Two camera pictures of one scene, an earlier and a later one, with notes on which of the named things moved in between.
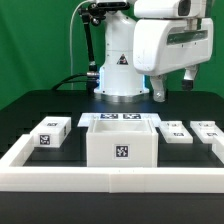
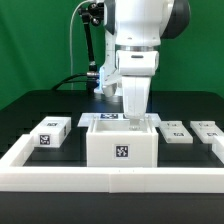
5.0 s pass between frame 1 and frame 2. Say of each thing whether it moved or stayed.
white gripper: moved
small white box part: stayed
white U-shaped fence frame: stayed
